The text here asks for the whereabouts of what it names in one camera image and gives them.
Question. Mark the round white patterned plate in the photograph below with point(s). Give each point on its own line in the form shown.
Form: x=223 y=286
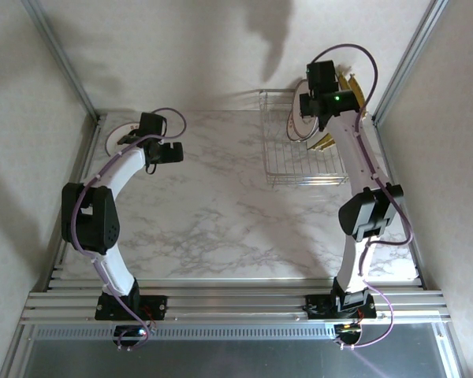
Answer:
x=116 y=138
x=299 y=126

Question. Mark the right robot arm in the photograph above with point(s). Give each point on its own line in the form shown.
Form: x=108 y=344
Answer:
x=354 y=157

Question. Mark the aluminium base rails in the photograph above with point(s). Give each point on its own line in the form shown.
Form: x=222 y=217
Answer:
x=236 y=299

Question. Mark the black controller board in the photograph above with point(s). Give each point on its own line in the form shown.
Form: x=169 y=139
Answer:
x=348 y=330
x=130 y=334

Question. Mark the grey metal panel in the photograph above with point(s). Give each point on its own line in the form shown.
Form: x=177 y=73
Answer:
x=236 y=358

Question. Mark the aluminium side rail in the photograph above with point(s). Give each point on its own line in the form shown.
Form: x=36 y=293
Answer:
x=87 y=153
x=383 y=138

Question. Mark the aluminium frame post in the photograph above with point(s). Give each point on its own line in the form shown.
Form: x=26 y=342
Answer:
x=410 y=59
x=63 y=59

